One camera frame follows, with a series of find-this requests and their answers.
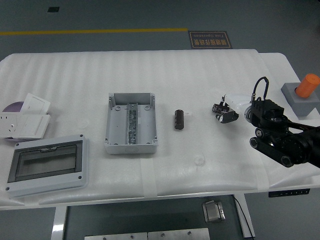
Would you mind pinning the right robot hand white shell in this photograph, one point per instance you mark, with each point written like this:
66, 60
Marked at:
237, 100

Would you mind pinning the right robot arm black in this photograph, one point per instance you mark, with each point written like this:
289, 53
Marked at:
292, 145

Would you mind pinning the grey open junction box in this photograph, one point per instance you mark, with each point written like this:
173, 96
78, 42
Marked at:
117, 127

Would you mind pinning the grey box with transparent cover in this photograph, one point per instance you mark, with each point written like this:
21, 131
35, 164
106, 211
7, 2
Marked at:
47, 162

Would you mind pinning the black floor sign orange text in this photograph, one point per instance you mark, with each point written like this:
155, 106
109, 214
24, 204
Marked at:
210, 40

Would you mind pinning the grey block base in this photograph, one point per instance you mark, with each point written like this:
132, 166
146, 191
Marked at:
303, 106

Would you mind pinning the orange cylinder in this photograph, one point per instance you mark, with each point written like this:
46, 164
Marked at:
307, 86

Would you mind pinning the white foam mat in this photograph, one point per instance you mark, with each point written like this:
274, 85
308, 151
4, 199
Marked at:
150, 75

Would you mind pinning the black table control panel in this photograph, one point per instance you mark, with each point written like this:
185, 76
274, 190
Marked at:
288, 193

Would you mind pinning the silver metal hinge block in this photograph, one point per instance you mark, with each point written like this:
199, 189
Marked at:
213, 211

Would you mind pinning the white table leg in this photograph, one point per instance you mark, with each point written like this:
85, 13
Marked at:
58, 222
248, 220

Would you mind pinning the metal plate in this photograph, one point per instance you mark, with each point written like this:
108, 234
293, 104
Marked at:
116, 236
178, 235

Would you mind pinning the black floor socket cover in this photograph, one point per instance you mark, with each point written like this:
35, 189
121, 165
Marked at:
53, 9

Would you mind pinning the purple disc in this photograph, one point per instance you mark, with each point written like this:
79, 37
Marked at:
13, 107

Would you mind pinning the metal mounting rail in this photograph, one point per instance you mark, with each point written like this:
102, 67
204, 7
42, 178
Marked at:
132, 125

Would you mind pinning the white wall switch panel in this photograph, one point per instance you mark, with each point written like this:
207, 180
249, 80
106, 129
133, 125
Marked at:
33, 126
35, 102

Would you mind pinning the white wall socket panel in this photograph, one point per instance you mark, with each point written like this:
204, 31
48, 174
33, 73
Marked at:
10, 123

